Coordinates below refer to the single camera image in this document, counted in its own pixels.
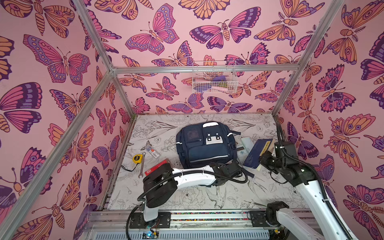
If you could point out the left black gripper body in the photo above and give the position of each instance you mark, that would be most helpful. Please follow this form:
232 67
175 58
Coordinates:
233 167

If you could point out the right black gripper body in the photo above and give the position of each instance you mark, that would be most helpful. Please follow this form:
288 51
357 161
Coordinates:
267 159

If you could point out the dark blue book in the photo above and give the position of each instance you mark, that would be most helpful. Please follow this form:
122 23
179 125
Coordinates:
260 147

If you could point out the navy blue student backpack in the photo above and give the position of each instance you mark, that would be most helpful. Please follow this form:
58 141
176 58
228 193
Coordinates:
200 144

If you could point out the red thin booklet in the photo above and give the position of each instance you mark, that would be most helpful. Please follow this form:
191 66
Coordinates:
149 171

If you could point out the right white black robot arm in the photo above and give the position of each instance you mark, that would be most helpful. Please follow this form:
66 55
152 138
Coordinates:
305 179

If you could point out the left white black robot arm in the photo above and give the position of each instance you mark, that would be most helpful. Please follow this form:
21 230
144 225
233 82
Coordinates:
161 184

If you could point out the clear plastic pouch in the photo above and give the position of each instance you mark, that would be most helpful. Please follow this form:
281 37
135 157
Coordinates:
243 148

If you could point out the id card badge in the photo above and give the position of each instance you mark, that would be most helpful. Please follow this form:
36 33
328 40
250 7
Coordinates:
150 149

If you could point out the silver wrench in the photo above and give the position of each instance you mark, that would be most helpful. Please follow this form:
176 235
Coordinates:
142 165

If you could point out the yellow tape measure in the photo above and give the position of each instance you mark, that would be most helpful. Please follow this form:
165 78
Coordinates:
137 159

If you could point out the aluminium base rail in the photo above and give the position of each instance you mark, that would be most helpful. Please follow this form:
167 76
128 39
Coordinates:
202 225

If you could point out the white wire wall basket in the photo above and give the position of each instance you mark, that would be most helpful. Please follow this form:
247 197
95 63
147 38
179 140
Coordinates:
214 79

